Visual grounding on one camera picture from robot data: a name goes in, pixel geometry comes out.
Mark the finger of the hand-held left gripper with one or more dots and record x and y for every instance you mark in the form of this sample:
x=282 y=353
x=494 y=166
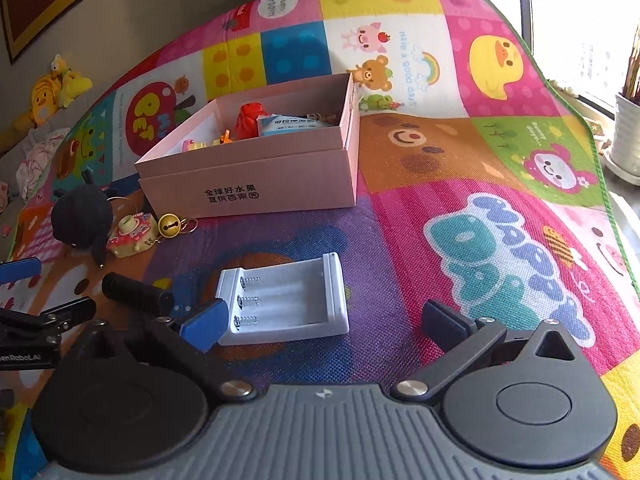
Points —
x=20 y=270
x=70 y=310

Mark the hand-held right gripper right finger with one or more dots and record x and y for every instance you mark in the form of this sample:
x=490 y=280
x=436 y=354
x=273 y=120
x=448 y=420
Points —
x=442 y=322

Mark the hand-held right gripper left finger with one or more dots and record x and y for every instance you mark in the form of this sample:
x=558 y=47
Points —
x=205 y=325

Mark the black flashlight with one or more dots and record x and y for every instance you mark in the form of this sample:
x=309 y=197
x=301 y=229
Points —
x=132 y=287

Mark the black plush toy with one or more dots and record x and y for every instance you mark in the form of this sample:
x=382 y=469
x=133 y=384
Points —
x=82 y=215

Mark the mushroom cake toy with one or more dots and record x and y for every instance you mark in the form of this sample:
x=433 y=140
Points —
x=130 y=235

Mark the white battery charger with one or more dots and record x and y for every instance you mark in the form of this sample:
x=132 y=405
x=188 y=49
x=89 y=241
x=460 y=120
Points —
x=310 y=310

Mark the pink cardboard box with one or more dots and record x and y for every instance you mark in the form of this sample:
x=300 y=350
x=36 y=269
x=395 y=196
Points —
x=250 y=180

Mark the small pink toy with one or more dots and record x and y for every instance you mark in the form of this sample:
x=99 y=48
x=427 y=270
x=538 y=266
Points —
x=189 y=145

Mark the small orange toy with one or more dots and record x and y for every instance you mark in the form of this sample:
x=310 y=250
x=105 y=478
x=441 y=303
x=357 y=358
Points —
x=220 y=139

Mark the blue wet cotton packet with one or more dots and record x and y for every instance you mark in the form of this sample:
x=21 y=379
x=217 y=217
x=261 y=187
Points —
x=287 y=124

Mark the pink patterned cloth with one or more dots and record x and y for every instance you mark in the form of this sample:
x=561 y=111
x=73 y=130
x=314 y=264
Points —
x=40 y=160

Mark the colourful printed play mat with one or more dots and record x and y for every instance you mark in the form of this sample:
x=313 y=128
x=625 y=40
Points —
x=425 y=200

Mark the yellow orange plush toy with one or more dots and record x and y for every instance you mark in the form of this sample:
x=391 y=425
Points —
x=45 y=92

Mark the pale yellow plush toy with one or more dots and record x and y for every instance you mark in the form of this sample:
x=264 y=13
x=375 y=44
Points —
x=75 y=87

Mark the red toy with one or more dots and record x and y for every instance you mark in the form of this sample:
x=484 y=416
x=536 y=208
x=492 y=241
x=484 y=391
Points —
x=250 y=117

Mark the palm plant in white pot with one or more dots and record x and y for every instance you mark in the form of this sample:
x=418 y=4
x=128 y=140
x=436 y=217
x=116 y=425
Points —
x=627 y=130

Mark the framed wall picture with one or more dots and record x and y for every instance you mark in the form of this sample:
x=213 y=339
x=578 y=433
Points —
x=35 y=5

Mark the black window frame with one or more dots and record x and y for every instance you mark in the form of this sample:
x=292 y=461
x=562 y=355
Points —
x=522 y=0

